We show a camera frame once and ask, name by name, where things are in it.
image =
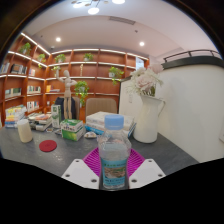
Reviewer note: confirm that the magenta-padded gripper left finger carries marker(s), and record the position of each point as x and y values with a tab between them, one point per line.
80	173

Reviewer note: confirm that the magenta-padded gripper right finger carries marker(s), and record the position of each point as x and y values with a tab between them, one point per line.
146	171

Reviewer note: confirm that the clear blue-capped water bottle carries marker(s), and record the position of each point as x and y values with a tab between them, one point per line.
114	156

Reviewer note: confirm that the flat round red coaster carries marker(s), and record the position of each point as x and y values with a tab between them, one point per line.
48	146

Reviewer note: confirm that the green and white tissue box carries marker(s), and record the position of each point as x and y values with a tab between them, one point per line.
71	129

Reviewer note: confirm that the white pitcher vase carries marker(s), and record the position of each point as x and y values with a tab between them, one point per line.
146	120

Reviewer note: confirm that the stack of white books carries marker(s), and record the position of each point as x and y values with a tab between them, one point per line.
96	120

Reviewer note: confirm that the tall green and white carton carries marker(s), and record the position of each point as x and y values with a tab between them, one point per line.
56	116

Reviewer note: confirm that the stack of galaxy-cover books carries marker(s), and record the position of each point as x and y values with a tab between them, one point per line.
40	120

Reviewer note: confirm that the cream ceramic mug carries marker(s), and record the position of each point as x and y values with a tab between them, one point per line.
24	131

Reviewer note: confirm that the dark blue chair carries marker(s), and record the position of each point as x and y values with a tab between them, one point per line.
59	106

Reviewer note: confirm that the tan upholstered chair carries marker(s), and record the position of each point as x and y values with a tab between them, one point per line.
101	106

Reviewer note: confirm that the wooden artist mannequin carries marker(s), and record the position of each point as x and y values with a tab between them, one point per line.
67	96

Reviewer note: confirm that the stack of colourful books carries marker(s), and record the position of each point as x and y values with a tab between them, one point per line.
15	116

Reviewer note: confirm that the pink and white flower bouquet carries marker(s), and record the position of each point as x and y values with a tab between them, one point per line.
144	81

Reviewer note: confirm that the orange wooden shelf unit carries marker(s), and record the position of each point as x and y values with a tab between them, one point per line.
100	71

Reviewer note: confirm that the recessed ceiling spotlight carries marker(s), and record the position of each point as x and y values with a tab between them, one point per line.
58	39
142	43

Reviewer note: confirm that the ceiling air vent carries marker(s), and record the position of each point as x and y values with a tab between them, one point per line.
122	20

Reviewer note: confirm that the branched ceiling chandelier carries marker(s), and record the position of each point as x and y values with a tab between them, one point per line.
93	10

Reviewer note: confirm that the white wall switch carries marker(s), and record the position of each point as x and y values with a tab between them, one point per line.
130	98

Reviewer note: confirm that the black ceiling track rail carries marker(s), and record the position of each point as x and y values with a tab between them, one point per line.
191	52

